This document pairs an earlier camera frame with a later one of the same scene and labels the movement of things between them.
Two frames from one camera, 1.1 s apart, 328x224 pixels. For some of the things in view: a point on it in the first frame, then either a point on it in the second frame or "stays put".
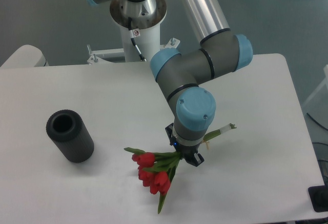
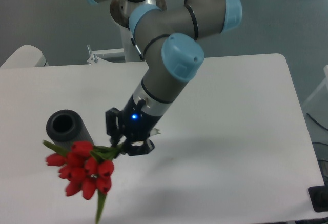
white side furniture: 325,82 stays put
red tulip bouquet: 155,169 → 85,168
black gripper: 187,152 → 137,121
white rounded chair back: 26,56 stays put
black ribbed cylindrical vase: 68,131 stays put
